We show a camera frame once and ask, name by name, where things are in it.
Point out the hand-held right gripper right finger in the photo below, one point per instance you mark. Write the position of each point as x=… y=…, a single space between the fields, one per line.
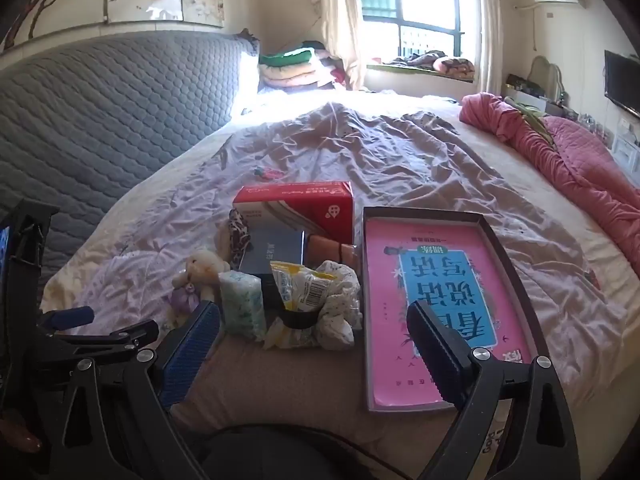
x=440 y=360

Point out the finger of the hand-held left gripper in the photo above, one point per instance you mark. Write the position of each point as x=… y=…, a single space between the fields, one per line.
x=70 y=316
x=110 y=341

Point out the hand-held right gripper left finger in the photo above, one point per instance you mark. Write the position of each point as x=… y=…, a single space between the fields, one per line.
x=192 y=345

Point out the green patterned tissue packet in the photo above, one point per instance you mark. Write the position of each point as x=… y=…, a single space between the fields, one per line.
x=242 y=305

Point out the cream plush lamb toy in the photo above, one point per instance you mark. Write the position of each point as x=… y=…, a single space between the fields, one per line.
x=202 y=267

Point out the black hair band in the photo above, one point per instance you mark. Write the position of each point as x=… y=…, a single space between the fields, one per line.
x=295 y=321

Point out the white dotted cloth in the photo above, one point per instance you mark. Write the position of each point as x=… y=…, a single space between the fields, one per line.
x=340 y=325

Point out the yellow snack packet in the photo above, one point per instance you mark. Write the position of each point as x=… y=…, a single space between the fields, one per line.
x=300 y=285

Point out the brown cardboard tray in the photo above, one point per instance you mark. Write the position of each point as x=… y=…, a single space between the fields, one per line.
x=425 y=216

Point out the person's left hand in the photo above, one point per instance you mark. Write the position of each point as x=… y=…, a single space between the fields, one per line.
x=22 y=437

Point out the pink book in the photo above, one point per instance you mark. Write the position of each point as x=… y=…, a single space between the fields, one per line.
x=400 y=270

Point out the leopard print scrunchie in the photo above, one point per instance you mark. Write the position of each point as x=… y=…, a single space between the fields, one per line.
x=240 y=237

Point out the dark blue box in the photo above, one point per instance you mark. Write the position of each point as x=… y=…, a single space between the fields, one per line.
x=275 y=250

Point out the grey quilted headboard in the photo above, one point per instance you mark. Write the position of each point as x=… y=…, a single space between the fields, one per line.
x=125 y=110

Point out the red tissue box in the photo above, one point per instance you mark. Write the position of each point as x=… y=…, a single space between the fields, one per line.
x=300 y=200

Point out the pink quilt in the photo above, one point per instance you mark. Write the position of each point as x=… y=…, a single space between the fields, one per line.
x=575 y=160

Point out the green cloth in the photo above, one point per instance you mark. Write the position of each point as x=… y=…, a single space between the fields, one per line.
x=532 y=120

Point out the white vanity table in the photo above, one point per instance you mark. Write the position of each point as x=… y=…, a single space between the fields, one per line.
x=525 y=96

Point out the white dresser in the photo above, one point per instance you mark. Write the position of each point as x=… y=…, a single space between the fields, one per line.
x=627 y=152

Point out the stack of folded blankets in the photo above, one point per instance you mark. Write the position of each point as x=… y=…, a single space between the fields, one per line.
x=295 y=72

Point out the patterned blanket on windowsill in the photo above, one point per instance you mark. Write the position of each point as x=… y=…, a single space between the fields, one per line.
x=450 y=66

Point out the vanity mirror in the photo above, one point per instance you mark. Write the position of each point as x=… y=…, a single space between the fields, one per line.
x=542 y=75

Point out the black television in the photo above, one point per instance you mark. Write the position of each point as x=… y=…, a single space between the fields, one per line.
x=622 y=85

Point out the cream curtain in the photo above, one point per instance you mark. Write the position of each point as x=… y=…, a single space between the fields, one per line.
x=485 y=25
x=345 y=20

